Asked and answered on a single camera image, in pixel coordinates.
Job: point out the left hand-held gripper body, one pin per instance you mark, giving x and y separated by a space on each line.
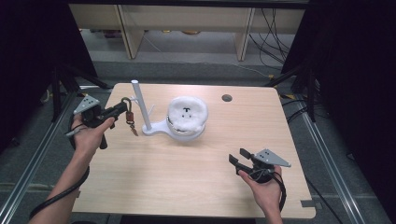
91 112

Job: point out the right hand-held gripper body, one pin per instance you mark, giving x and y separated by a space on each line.
264 166

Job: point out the white jewellery stand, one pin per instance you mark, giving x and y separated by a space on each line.
141 105

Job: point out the white fluffy plush pouch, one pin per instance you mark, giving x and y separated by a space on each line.
187 112

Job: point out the person's left hand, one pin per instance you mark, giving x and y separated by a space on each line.
88 137

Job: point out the person's right hand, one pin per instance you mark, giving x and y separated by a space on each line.
266 193

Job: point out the black tripod stand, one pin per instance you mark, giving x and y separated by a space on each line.
309 90
57 90

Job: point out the grey tape strip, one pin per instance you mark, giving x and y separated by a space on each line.
308 203

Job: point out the dark curtain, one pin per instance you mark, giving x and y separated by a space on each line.
358 93
28 62

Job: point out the beige wooden shelf unit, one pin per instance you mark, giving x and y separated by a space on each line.
186 17

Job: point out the aluminium floor rail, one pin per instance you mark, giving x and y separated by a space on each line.
330 165
34 158

